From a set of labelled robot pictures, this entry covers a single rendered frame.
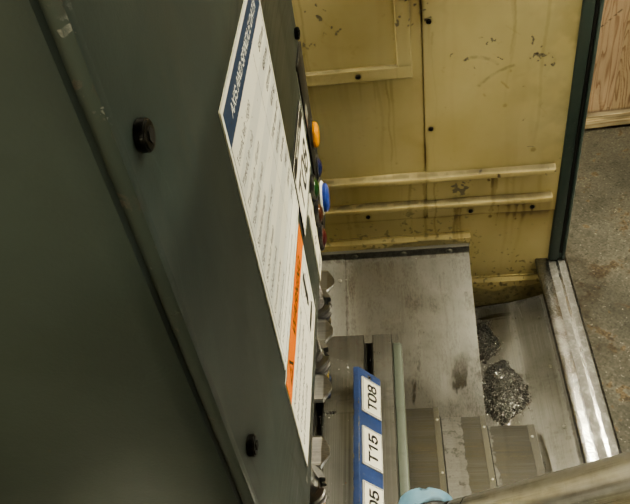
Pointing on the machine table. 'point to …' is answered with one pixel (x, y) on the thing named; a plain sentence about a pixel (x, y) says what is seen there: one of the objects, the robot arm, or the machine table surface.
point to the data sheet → (262, 164)
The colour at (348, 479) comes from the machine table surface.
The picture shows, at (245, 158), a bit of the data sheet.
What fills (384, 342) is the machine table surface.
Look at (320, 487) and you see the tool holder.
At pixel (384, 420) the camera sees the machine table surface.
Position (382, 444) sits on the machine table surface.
